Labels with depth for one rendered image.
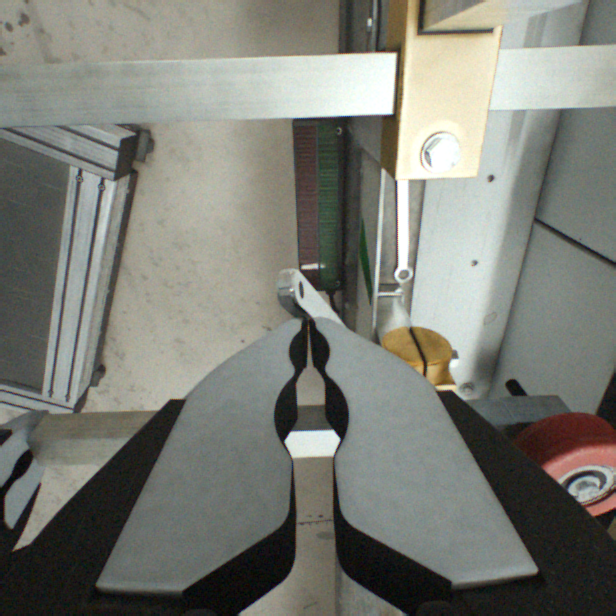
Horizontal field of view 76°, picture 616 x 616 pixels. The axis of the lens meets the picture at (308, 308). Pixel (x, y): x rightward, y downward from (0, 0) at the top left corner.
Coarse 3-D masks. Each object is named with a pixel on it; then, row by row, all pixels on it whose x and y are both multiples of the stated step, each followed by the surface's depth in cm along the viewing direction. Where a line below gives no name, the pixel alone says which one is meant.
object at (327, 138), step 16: (320, 128) 35; (336, 128) 35; (320, 144) 35; (336, 144) 35; (320, 160) 36; (336, 160) 36; (320, 176) 37; (336, 176) 37; (320, 192) 37; (336, 192) 37; (320, 208) 38; (336, 208) 38; (320, 224) 39; (336, 224) 39; (320, 240) 40; (336, 240) 40; (320, 256) 41; (336, 256) 41; (320, 272) 42; (336, 272) 42
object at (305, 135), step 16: (304, 128) 35; (304, 144) 35; (304, 160) 36; (304, 176) 37; (304, 192) 37; (304, 208) 38; (304, 224) 39; (304, 240) 40; (304, 256) 41; (304, 272) 41
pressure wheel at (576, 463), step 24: (528, 432) 29; (552, 432) 28; (576, 432) 27; (600, 432) 27; (552, 456) 26; (576, 456) 26; (600, 456) 26; (576, 480) 27; (600, 480) 28; (600, 504) 28
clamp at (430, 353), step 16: (384, 336) 30; (400, 336) 30; (416, 336) 29; (432, 336) 29; (400, 352) 28; (416, 352) 28; (432, 352) 28; (448, 352) 28; (416, 368) 27; (432, 368) 27; (448, 368) 28; (448, 384) 28
